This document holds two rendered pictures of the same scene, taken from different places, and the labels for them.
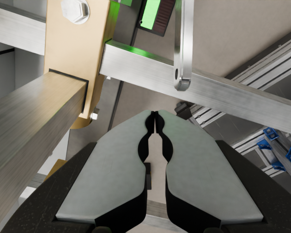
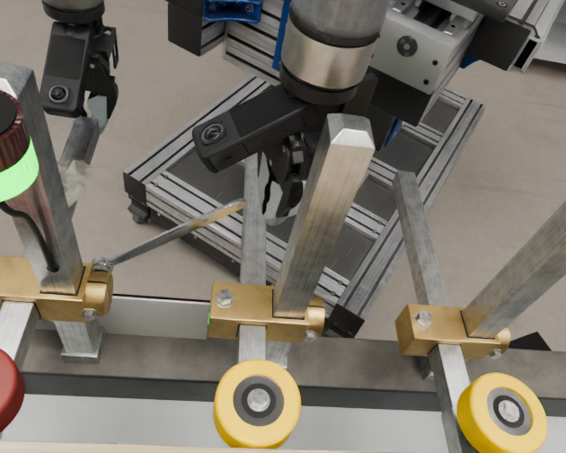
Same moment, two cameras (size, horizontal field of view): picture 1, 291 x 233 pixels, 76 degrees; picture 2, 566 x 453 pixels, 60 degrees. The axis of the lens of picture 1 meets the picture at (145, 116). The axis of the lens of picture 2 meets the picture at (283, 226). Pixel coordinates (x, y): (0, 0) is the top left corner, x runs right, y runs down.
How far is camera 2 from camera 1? 48 cm
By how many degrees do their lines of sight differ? 36
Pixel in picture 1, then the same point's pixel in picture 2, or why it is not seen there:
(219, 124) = (333, 260)
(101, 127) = (358, 347)
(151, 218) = (417, 230)
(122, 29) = (230, 341)
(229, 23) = not seen: hidden behind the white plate
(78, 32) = (238, 298)
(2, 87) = not seen: outside the picture
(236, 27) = not seen: hidden behind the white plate
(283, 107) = (249, 173)
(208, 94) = (255, 217)
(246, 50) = (211, 278)
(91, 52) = (250, 289)
